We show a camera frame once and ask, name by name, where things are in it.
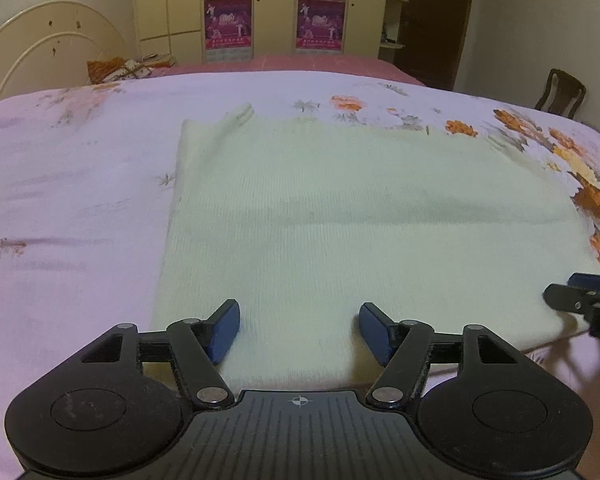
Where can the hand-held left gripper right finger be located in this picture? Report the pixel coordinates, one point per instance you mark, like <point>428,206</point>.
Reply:
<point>375,332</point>

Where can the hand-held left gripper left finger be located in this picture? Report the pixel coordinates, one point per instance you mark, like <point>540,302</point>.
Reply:
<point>225,330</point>

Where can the pale green sweater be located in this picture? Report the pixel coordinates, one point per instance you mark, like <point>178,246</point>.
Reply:
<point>355,220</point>

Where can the dark wooden chair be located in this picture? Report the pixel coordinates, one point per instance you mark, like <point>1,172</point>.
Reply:
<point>560,92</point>

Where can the purple floral bed sheet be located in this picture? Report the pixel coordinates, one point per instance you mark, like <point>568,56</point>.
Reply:
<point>80,185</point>

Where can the pink checked bed cover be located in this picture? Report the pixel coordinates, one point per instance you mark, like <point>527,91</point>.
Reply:
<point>305,62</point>

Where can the bedside table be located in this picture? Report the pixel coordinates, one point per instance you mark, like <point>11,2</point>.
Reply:
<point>157,59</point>

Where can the orange patterned pillow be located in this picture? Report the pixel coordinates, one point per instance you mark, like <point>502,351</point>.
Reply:
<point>115,70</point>

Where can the dark wooden door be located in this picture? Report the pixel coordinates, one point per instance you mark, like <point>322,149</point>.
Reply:
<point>430,20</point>

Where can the cream corner shelf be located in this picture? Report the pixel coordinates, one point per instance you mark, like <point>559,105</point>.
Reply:
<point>394,15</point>

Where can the cream wardrobe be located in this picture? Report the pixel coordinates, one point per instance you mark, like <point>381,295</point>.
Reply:
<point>275,5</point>

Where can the cream arched headboard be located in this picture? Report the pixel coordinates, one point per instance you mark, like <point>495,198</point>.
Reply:
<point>30,60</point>

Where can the purple wall poster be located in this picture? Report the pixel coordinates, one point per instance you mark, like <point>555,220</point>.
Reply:
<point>229,22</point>
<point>320,22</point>

